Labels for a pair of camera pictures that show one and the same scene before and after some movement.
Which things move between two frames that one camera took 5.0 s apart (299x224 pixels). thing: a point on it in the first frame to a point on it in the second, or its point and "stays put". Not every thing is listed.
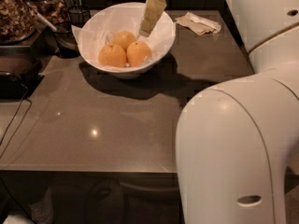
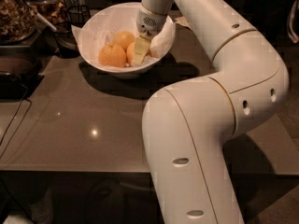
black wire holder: x=79 y=15 stays put
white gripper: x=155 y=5 to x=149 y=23
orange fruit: x=112 y=56 stays put
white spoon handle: x=42 y=18 stays put
